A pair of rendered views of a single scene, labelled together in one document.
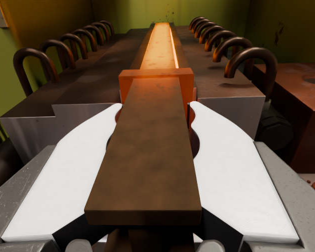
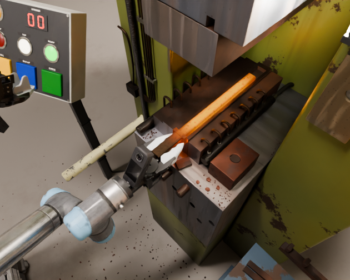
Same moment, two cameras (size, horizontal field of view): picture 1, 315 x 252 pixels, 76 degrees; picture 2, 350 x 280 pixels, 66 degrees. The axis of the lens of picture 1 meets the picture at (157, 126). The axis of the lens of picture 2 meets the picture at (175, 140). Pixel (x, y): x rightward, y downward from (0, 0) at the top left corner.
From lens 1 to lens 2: 0.68 m
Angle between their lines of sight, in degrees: 37
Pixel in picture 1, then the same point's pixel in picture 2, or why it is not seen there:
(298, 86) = (224, 155)
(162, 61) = (191, 125)
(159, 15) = (274, 53)
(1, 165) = (149, 123)
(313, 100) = (216, 160)
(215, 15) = (311, 75)
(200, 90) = (192, 139)
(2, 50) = (166, 74)
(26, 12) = (180, 62)
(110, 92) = (176, 124)
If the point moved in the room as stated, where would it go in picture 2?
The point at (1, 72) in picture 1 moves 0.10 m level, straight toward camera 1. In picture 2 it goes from (164, 78) to (160, 99)
